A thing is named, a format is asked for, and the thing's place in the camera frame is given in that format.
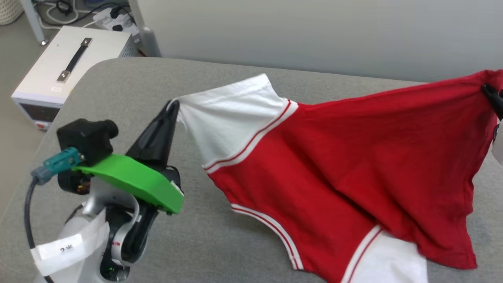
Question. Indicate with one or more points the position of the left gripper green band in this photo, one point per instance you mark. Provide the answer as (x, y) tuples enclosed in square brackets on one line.
[(141, 182)]

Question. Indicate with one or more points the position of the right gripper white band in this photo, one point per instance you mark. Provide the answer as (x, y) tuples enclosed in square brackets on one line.
[(499, 141)]

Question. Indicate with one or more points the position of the red and white garment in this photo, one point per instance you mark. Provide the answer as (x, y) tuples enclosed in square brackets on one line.
[(353, 157)]

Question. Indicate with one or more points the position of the grey fabric sofa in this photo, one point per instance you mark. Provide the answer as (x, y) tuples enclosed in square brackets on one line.
[(216, 236)]

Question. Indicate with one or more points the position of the white power supply box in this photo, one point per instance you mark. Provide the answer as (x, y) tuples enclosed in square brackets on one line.
[(51, 67)]

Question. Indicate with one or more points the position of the white table leg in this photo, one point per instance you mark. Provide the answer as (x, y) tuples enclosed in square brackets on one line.
[(35, 21)]

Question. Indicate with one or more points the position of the woven beige basket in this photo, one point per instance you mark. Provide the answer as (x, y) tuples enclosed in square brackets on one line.
[(8, 10)]

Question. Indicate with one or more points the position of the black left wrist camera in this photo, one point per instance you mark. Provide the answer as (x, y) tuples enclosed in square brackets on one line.
[(86, 137)]

